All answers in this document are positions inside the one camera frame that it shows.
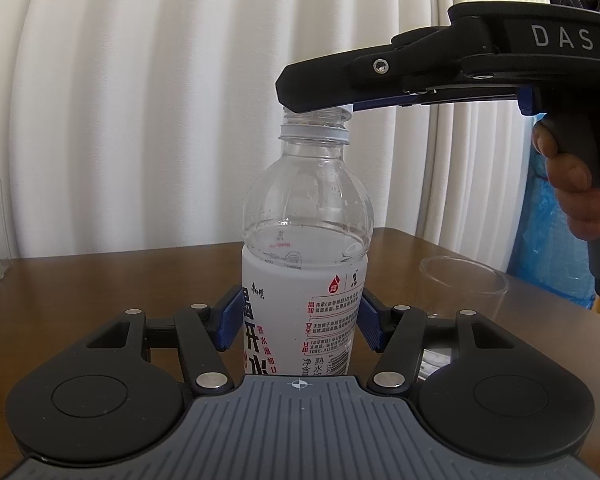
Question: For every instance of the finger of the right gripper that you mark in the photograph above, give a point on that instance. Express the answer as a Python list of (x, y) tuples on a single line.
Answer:
[(437, 97), (360, 75)]

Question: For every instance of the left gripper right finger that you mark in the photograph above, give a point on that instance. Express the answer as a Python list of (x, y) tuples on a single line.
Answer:
[(402, 334)]

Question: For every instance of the white pleated curtain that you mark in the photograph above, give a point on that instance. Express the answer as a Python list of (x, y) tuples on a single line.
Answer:
[(134, 124)]

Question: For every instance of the blue plastic bag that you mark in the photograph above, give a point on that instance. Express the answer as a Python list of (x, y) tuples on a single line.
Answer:
[(546, 254)]

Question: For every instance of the person's right hand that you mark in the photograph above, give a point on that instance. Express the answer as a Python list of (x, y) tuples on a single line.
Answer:
[(572, 181)]

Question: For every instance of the clear plastic water bottle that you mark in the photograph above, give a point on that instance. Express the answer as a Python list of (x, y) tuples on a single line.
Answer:
[(306, 226)]

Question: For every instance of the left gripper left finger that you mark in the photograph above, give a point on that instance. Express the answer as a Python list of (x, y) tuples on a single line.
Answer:
[(200, 333)]

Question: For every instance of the clear drinking glass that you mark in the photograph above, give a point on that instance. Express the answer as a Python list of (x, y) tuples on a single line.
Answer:
[(448, 284)]

